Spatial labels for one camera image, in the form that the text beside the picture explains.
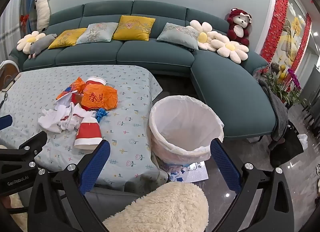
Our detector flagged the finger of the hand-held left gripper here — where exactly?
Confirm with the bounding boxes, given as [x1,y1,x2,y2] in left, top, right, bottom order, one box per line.
[14,130,48,169]
[0,114,13,130]

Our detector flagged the long white plush toy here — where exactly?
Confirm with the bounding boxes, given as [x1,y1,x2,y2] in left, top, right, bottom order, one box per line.
[34,0,51,32]

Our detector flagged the light blue embroidered cushion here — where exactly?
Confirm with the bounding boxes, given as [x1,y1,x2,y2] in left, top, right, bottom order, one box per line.
[157,22,200,50]
[76,22,118,45]

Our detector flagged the green potted plant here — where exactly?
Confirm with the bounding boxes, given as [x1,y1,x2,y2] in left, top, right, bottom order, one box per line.
[265,72,288,102]

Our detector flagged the light blue floral tablecloth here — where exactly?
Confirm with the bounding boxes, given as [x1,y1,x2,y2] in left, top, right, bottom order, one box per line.
[0,65,170,190]

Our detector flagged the orange bag with blue print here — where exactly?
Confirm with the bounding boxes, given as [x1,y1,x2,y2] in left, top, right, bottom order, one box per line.
[55,77,87,101]

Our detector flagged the dark dining chairs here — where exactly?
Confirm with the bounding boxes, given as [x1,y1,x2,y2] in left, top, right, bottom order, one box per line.
[300,72,320,132]

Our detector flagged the teal fabric sofa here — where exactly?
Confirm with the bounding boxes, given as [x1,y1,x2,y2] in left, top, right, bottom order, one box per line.
[9,0,278,139]

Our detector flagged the black bag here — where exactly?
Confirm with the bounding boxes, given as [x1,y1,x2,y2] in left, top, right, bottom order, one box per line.
[269,119,304,169]

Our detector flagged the white tissue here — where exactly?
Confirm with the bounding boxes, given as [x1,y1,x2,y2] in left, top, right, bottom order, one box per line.
[38,109,63,133]

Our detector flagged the white plastic bag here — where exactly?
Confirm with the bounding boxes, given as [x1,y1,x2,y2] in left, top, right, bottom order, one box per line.
[297,134,309,150]

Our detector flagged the grey cloth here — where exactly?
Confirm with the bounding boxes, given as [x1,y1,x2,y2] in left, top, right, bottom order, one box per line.
[259,79,290,142]

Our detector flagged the grey plush mouse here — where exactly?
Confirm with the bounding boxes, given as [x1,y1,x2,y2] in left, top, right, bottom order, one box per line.
[28,33,57,59]

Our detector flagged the white flower cushion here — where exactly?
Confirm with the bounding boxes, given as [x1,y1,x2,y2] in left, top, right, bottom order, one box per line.
[189,20,227,52]
[212,34,250,64]
[17,31,47,54]

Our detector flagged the blue and white printed sheet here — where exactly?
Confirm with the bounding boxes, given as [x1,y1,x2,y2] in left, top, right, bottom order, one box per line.
[159,159,209,184]

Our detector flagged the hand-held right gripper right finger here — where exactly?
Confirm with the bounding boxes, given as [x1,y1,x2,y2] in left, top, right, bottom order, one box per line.
[210,138,294,232]

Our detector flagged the orange plastic bag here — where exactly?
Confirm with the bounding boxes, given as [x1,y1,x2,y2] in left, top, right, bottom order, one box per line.
[81,83,118,110]

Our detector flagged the red bordered wall mural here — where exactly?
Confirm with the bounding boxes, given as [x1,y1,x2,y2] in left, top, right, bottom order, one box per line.
[259,0,314,73]

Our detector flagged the red paper cup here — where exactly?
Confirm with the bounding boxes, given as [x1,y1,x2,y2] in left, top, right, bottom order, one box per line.
[86,76,107,88]
[73,117,103,150]

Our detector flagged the small yellow embroidered cushion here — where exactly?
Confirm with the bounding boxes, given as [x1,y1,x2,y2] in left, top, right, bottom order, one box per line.
[48,28,87,49]

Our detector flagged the blue curtain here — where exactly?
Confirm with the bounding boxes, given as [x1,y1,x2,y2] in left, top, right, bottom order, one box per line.
[19,0,38,32]

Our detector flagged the large yellow embroidered cushion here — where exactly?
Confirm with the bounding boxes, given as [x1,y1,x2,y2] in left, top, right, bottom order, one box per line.
[112,15,156,41]

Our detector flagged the white-lined trash bin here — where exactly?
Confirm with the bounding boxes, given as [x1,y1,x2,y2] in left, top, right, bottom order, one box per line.
[149,95,225,166]

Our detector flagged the purple orchid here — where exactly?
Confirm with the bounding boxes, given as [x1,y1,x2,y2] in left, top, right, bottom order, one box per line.
[287,69,307,107]

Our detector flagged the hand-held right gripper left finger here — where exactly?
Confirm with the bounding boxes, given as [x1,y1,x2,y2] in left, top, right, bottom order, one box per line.
[27,139,112,232]

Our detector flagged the red and white plush bear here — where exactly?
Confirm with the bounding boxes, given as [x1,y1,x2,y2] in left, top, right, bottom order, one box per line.
[227,8,252,47]

